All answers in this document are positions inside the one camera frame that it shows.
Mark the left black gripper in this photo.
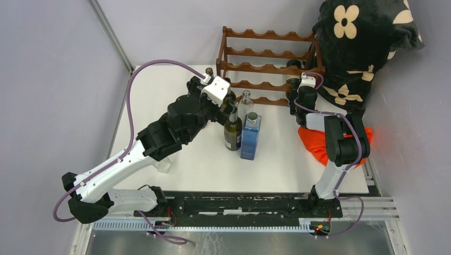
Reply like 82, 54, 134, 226
185, 76, 236, 143

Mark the green wine bottle white label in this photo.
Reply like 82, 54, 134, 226
285, 59, 306, 101

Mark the blue square bottle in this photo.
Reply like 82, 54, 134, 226
240, 112, 262, 160

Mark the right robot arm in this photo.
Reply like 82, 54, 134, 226
290, 84, 370, 217

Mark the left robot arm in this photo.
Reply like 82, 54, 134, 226
62, 76, 236, 224

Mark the green wine bottle front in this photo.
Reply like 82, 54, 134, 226
223, 109, 243, 151

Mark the small clear glass bottle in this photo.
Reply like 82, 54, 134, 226
238, 90, 254, 124

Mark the clear bottle black cap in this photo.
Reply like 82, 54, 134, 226
205, 67, 214, 77

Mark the brown wooden wine rack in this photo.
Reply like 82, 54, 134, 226
215, 26, 325, 107

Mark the clear empty lying bottle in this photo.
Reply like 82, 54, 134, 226
153, 157, 171, 173

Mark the orange cloth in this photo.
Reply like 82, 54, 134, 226
298, 126, 374, 167

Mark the black floral blanket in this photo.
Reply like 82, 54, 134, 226
312, 0, 425, 113

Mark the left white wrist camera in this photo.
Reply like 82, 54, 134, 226
201, 76, 231, 106

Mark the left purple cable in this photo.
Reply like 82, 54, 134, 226
53, 59, 207, 245

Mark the black mounting rail base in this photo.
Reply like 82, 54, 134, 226
144, 191, 343, 230

